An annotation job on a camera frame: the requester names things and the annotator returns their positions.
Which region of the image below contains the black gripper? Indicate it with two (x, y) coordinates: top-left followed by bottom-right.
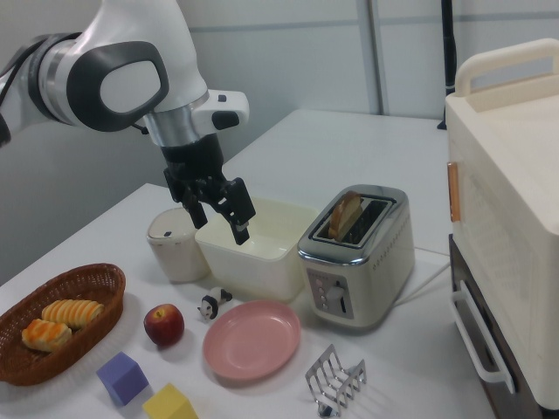
(160, 133), (258, 247)

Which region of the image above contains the brown bread slice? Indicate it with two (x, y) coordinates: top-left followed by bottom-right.
(328, 190), (364, 242)

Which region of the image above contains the pink plate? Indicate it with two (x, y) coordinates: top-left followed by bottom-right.
(202, 299), (302, 381)

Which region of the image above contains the striped long bread roll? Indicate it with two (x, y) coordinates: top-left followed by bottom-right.
(41, 299), (106, 331)

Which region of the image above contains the orange glazed bread roll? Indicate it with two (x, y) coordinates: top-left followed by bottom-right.
(21, 318), (73, 353)

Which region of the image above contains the small cream lidded bin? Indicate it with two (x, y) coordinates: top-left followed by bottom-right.
(146, 207), (210, 284)

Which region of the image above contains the cream rectangular plastic container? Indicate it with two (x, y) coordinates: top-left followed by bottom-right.
(194, 196), (320, 303)

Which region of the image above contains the small panda figurine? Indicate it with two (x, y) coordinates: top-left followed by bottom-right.
(197, 286), (234, 323)

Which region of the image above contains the red apple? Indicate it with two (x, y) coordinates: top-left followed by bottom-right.
(143, 304), (185, 347)

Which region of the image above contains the brown wicker basket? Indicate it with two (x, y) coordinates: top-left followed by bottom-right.
(0, 262), (128, 387)

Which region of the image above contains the cream and chrome toaster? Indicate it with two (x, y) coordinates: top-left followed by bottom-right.
(297, 184), (416, 336)

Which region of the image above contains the purple foam cube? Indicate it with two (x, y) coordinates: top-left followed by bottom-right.
(96, 351), (150, 407)

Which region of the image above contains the yellow foam cube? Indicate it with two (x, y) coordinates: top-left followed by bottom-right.
(142, 383), (200, 419)

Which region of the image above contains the metal toast rack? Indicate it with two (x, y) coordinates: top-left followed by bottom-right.
(304, 343), (368, 416)

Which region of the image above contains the tall black pole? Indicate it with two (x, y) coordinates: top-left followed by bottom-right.
(438, 0), (459, 130)

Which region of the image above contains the white toaster power cord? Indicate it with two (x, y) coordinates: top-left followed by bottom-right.
(395, 251), (451, 305)

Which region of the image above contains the copper cabinet door handle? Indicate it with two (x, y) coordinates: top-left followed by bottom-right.
(447, 161), (462, 223)

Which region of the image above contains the cream cabinet with handles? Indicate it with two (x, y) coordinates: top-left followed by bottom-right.
(445, 38), (559, 411)

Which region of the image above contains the white oven door handle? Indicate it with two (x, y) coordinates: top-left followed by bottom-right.
(450, 278), (516, 395)

